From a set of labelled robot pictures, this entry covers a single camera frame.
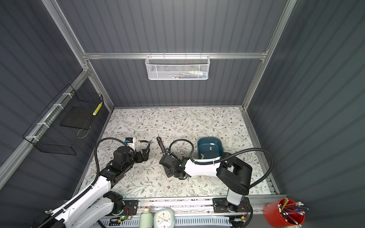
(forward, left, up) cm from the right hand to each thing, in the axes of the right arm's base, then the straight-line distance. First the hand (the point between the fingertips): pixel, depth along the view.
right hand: (169, 168), depth 85 cm
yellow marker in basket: (+25, +41, +27) cm, 55 cm away
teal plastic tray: (+16, -26, -2) cm, 30 cm away
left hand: (+8, +16, +10) cm, 20 cm away
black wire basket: (+11, +53, +28) cm, 61 cm away
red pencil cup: (-24, -52, +13) cm, 59 cm away
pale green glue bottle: (-26, +8, +6) cm, 28 cm away
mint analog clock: (-25, +1, +1) cm, 25 cm away
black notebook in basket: (+19, +48, +27) cm, 58 cm away
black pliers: (+19, +17, -1) cm, 25 cm away
